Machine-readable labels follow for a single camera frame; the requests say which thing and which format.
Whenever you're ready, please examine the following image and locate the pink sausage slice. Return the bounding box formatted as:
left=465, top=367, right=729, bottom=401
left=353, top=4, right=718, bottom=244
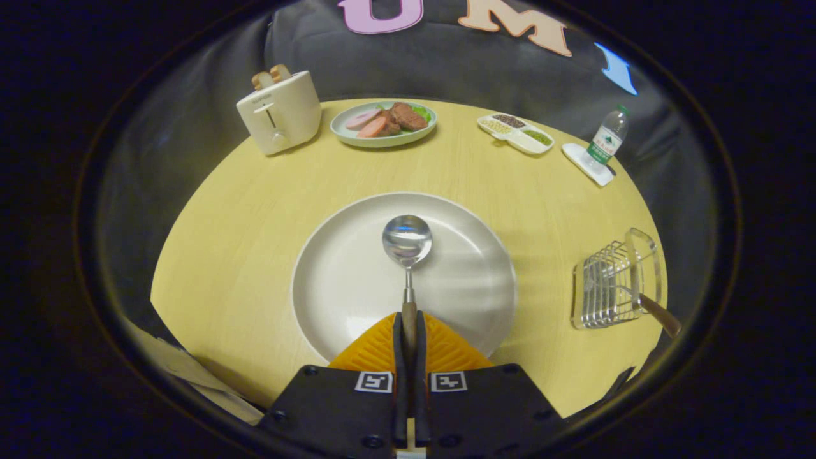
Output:
left=356, top=117, right=391, bottom=139
left=345, top=109, right=383, bottom=131

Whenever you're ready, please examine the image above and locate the wooden handled metal spoon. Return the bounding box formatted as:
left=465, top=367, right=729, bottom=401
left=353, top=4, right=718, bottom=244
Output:
left=382, top=215, right=434, bottom=361

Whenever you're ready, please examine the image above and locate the brown meat piece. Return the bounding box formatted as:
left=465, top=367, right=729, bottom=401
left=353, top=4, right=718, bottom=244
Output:
left=389, top=102, right=428, bottom=133

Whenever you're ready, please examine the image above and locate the white sectioned grain dish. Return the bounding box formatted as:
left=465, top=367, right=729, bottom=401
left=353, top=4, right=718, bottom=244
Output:
left=477, top=113, right=555, bottom=156

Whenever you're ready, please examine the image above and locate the pale green food plate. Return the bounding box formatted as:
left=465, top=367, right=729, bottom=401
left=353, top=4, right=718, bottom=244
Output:
left=330, top=101, right=439, bottom=149

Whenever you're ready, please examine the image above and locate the large white round plate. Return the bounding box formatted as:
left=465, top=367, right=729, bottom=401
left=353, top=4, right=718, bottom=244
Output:
left=291, top=192, right=518, bottom=364

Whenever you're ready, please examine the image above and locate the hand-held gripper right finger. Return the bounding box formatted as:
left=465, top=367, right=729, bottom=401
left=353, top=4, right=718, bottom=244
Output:
left=409, top=310, right=564, bottom=459

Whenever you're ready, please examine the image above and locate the black backdrop cloth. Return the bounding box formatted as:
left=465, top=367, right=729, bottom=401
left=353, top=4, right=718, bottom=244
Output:
left=96, top=0, right=721, bottom=390

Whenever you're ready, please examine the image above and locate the clear plastic water bottle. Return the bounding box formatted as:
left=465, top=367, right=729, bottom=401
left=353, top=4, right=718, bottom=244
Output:
left=586, top=105, right=630, bottom=174

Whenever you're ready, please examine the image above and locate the white square coaster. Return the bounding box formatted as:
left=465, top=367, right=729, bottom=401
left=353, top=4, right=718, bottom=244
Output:
left=561, top=142, right=616, bottom=187

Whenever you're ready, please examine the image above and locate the cream toaster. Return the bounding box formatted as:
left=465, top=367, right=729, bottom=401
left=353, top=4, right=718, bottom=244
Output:
left=236, top=70, right=323, bottom=156

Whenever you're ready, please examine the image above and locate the beige cardboard sheet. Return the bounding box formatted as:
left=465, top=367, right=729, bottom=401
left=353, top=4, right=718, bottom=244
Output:
left=120, top=317, right=265, bottom=426

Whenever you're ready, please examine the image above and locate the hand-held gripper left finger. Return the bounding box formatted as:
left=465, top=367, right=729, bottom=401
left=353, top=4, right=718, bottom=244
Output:
left=256, top=312, right=410, bottom=459

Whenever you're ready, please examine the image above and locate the clear wire cutlery rack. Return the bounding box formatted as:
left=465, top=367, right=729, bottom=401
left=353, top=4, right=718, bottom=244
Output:
left=571, top=228, right=664, bottom=330

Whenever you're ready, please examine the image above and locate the wooden handled metal fork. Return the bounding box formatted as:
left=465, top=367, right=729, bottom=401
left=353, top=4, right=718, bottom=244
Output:
left=583, top=274, right=683, bottom=339

